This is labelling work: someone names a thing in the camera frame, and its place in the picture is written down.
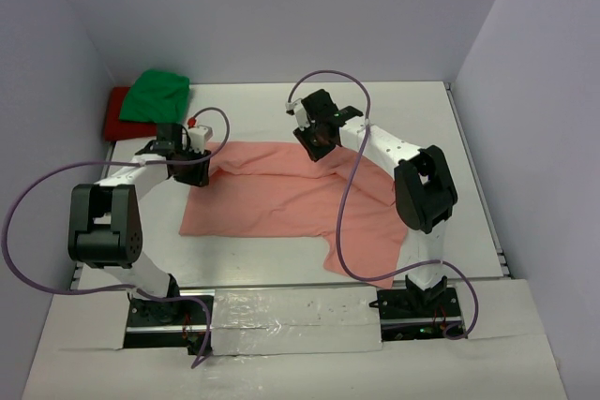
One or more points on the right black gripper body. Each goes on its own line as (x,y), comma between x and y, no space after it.
(313,140)

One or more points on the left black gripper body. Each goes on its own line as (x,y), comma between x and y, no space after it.
(192,173)

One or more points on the salmon pink t-shirt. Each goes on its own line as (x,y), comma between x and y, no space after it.
(273,190)

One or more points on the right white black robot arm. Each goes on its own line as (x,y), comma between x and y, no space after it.
(425,193)

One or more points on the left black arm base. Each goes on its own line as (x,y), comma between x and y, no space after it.
(150,324)

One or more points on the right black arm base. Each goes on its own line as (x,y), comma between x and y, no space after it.
(400,321)

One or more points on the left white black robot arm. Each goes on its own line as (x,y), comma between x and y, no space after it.
(105,229)

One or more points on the green folded t-shirt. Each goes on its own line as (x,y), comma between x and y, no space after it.
(156,97)

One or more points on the red folded t-shirt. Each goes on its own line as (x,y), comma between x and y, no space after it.
(115,129)

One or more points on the silver tape patch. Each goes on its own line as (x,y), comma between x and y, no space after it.
(266,322)

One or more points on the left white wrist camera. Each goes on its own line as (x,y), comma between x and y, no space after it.
(198,135)

